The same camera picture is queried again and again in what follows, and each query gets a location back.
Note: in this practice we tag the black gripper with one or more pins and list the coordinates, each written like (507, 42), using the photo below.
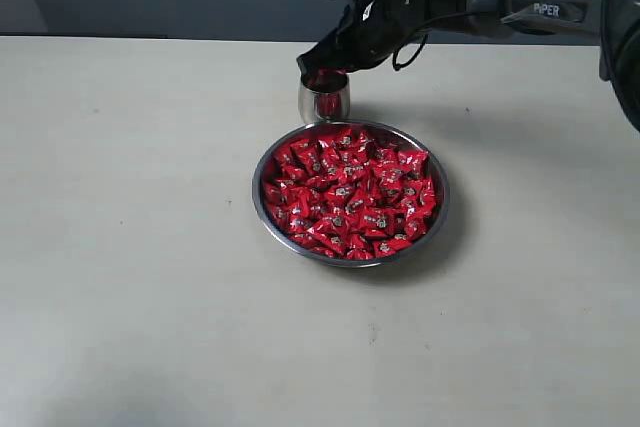
(367, 34)

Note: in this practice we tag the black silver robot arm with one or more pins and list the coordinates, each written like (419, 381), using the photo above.
(613, 24)

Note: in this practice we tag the small steel cup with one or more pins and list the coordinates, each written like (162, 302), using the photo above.
(324, 96)

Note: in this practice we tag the stainless steel bowl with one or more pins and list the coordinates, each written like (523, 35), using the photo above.
(357, 167)

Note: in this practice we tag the red wrapped candy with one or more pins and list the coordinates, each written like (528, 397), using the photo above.
(413, 159)
(390, 247)
(306, 150)
(377, 218)
(333, 223)

